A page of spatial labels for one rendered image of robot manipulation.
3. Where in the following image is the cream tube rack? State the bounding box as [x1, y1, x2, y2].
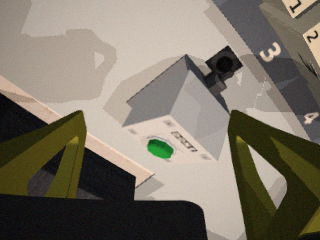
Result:
[273, 182, 287, 209]

